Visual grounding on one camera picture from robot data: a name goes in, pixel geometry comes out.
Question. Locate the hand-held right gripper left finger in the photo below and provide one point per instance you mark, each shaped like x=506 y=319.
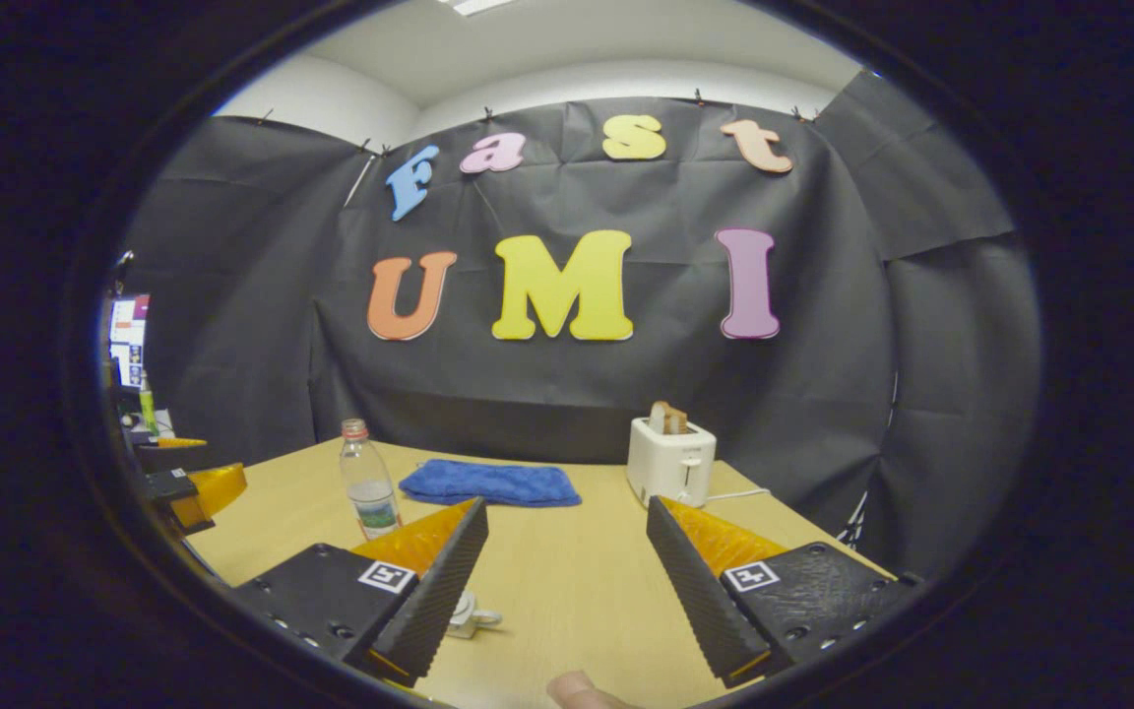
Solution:
x=429 y=601

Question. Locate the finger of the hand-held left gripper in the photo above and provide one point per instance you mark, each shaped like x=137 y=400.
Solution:
x=208 y=489
x=168 y=453

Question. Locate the black backdrop cloth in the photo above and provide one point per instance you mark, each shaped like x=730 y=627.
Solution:
x=577 y=394

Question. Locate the blue towel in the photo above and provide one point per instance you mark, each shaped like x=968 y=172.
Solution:
x=488 y=483

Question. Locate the white teacup lid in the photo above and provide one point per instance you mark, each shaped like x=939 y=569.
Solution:
x=462 y=599

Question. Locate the white ceramic teacup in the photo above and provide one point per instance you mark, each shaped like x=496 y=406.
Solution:
x=469 y=623

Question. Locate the small green bottle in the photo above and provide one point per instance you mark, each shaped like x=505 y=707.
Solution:
x=147 y=404

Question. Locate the computer monitor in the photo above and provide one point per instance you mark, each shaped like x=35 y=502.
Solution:
x=129 y=340

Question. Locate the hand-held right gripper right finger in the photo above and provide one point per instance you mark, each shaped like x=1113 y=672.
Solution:
x=700 y=601

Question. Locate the ceiling light panel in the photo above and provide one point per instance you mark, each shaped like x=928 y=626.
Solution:
x=476 y=6

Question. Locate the white toaster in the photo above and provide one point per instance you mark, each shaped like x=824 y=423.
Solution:
x=670 y=468

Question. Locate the bread slice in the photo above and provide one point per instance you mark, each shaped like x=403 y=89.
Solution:
x=667 y=418

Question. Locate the clear plastic water bottle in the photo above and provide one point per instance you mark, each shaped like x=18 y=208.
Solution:
x=368 y=483

